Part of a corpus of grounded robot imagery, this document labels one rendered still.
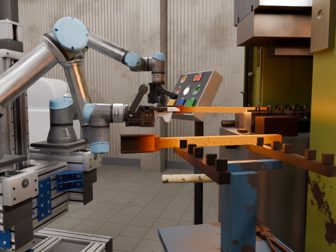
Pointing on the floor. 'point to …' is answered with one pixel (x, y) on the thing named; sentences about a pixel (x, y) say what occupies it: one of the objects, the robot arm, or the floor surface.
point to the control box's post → (197, 183)
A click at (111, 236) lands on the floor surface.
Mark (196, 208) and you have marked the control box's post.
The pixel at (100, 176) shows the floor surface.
